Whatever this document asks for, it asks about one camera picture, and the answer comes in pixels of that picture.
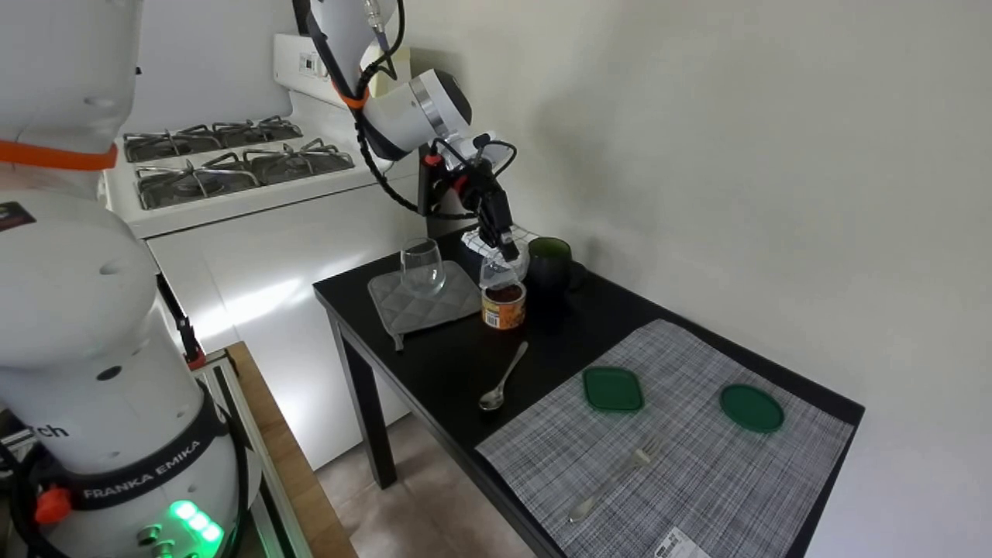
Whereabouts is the open tin can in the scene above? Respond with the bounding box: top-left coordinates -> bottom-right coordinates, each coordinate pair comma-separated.
480,281 -> 528,332

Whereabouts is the black and white checkered cloth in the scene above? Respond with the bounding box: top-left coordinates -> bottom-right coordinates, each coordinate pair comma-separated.
461,224 -> 540,270

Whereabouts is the dark green mug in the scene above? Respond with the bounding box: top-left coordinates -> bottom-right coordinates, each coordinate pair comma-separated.
528,236 -> 588,301

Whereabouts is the clear drinking glass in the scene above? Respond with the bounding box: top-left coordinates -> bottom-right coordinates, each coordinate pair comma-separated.
399,237 -> 447,298

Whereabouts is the grey quilted pot holder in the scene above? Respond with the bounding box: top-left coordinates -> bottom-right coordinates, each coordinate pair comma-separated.
367,260 -> 484,352

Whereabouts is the metal spoon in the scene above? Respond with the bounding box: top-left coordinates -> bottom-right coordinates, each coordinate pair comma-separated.
478,340 -> 530,412

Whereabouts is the stove burner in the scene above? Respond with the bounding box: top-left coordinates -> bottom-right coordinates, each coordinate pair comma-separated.
122,124 -> 227,164
243,138 -> 357,187
135,153 -> 262,211
212,115 -> 305,150

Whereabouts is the white gas stove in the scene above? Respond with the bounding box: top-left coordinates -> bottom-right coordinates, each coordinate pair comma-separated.
101,33 -> 425,472

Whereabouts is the green rectangular lid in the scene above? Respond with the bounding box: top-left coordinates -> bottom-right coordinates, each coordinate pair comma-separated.
582,366 -> 646,414

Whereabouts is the oven door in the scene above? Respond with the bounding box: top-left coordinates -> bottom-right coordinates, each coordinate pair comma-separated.
146,186 -> 425,472

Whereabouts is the metal fork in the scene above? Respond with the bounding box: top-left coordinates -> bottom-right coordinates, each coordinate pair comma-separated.
567,435 -> 667,525

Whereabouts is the black and red clamp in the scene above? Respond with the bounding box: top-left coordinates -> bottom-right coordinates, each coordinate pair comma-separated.
155,273 -> 208,371

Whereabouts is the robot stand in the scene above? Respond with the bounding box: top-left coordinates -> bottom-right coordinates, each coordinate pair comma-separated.
190,341 -> 360,558

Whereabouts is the green round lid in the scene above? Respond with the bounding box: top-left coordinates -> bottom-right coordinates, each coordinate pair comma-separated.
718,383 -> 786,434

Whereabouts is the grey woven placemat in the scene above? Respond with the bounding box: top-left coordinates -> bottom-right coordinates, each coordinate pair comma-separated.
475,319 -> 856,558

